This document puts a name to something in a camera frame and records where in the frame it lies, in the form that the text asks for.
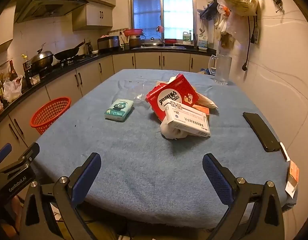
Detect black wok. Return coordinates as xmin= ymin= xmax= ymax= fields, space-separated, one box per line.
xmin=53 ymin=41 xmax=86 ymax=61

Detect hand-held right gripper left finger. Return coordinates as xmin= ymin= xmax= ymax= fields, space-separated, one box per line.
xmin=20 ymin=152 xmax=102 ymax=240

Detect green cartoon tissue pack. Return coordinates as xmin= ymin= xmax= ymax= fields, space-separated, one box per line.
xmin=104 ymin=98 xmax=134 ymax=122

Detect red plastic basket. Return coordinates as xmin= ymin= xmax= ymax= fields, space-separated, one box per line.
xmin=30 ymin=97 xmax=72 ymax=135

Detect black phone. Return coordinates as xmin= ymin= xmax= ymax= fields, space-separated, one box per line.
xmin=243 ymin=112 xmax=281 ymax=152

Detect hanging white plastic bags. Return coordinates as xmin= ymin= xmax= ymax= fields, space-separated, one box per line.
xmin=215 ymin=5 xmax=249 ymax=49

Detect clear plastic wrap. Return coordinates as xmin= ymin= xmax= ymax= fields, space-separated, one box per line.
xmin=114 ymin=79 xmax=154 ymax=105

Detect tan lidded container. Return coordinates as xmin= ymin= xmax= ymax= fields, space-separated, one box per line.
xmin=192 ymin=104 xmax=210 ymax=117

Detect white paper bag red print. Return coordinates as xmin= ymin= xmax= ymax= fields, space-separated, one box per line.
xmin=195 ymin=91 xmax=218 ymax=110

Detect black wall shelf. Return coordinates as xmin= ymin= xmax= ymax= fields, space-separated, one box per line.
xmin=197 ymin=0 xmax=219 ymax=20

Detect window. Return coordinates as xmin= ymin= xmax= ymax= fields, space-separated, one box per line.
xmin=130 ymin=0 xmax=195 ymax=42

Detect orange paper card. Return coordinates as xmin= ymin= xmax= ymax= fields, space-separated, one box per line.
xmin=285 ymin=160 xmax=300 ymax=198

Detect red cardboard box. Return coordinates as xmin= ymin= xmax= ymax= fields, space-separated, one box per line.
xmin=146 ymin=74 xmax=200 ymax=123

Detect small wall cabinet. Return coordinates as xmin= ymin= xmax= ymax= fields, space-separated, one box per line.
xmin=73 ymin=2 xmax=113 ymax=32

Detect gas stove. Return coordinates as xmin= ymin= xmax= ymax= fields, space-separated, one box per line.
xmin=51 ymin=54 xmax=94 ymax=67

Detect brown glass bottle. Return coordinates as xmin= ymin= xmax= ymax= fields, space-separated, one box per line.
xmin=8 ymin=60 xmax=18 ymax=80

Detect knotted white plastic bag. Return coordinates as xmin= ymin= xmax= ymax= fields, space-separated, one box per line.
xmin=160 ymin=121 xmax=188 ymax=140

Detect black power cable with plug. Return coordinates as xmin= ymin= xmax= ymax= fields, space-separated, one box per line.
xmin=241 ymin=15 xmax=257 ymax=72

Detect lower kitchen cabinets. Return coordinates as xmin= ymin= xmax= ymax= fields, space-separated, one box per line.
xmin=0 ymin=51 xmax=217 ymax=155

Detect white blue medicine box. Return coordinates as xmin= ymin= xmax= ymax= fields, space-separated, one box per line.
xmin=164 ymin=103 xmax=211 ymax=138

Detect red basin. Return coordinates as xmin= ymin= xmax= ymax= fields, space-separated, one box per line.
xmin=123 ymin=29 xmax=144 ymax=37

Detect range hood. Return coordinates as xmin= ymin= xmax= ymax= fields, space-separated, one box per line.
xmin=14 ymin=0 xmax=89 ymax=24

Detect clear glass pitcher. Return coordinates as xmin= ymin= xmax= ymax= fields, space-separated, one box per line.
xmin=208 ymin=54 xmax=232 ymax=85

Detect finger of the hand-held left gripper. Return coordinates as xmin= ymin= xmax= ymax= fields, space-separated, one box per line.
xmin=0 ymin=142 xmax=41 ymax=174
xmin=0 ymin=143 xmax=13 ymax=164

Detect steel pot with lid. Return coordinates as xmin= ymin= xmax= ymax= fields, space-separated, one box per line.
xmin=29 ymin=43 xmax=54 ymax=69

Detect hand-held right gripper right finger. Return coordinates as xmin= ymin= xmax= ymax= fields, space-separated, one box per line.
xmin=202 ymin=153 xmax=285 ymax=240

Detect chopstick holder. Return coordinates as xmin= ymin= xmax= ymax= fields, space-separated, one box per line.
xmin=120 ymin=35 xmax=131 ymax=51

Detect blue packet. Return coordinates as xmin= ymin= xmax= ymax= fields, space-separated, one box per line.
xmin=199 ymin=67 xmax=217 ymax=77

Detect glass pot lid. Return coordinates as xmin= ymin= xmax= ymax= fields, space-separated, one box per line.
xmin=144 ymin=34 xmax=161 ymax=47

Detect blue towel table cover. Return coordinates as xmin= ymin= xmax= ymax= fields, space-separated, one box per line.
xmin=32 ymin=69 xmax=298 ymax=229

